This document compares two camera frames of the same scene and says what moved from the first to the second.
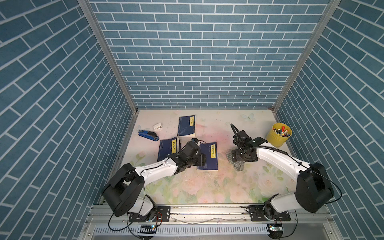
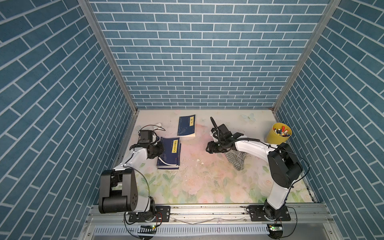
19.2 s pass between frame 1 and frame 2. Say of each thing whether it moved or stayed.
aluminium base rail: stayed
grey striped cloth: stayed
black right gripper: moved
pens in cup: stayed
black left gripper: moved
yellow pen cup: stayed
